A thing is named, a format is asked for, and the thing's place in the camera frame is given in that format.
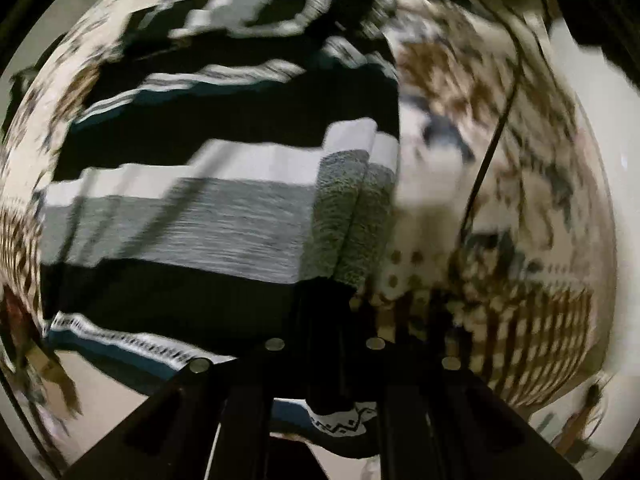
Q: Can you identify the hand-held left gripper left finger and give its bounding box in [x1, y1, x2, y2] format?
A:
[64, 284, 322, 480]

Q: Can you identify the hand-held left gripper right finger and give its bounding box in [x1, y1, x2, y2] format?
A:
[349, 290, 585, 480]

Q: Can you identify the black white grey striped sweater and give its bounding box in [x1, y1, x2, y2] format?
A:
[39, 0, 402, 461]

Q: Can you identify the brown white patterned blanket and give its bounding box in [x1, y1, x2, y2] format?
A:
[0, 0, 623, 426]

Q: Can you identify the black cable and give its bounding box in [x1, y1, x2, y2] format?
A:
[457, 0, 551, 251]

